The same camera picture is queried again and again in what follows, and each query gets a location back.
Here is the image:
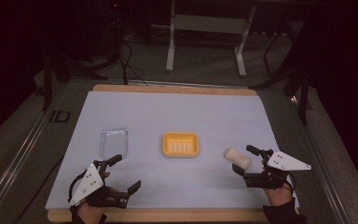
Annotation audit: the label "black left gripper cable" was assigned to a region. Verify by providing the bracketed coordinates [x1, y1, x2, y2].
[67, 173, 90, 204]

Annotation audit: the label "light blue table mat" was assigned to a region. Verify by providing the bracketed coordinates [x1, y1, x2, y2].
[44, 90, 300, 210]

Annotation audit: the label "clear plastic container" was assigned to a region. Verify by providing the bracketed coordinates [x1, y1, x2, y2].
[99, 125, 130, 160]

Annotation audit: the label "yellow soap dish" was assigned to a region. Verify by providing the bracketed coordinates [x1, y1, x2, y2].
[161, 132, 200, 159]

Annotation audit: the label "aluminium rail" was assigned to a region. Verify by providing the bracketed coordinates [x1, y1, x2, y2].
[287, 92, 352, 224]
[0, 82, 71, 224]

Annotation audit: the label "black floor cables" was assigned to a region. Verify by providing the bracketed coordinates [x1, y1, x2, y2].
[103, 39, 149, 86]

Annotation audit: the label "person's right hand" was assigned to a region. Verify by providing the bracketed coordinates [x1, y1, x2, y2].
[261, 159, 294, 207]

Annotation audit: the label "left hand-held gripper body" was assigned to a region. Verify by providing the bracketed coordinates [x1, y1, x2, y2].
[69, 160, 129, 209]

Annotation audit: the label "dark metal stand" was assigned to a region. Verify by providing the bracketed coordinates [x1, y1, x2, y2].
[249, 18, 313, 126]
[40, 52, 108, 112]

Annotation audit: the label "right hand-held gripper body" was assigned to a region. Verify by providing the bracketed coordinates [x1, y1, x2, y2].
[243, 148, 312, 190]

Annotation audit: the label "white metal stand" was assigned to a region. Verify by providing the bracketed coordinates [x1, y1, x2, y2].
[165, 0, 258, 78]

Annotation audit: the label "white soap bar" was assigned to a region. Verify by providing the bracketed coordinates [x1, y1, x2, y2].
[224, 147, 253, 171]

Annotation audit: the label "person's left hand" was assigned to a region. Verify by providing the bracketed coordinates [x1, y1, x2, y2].
[76, 172, 119, 224]

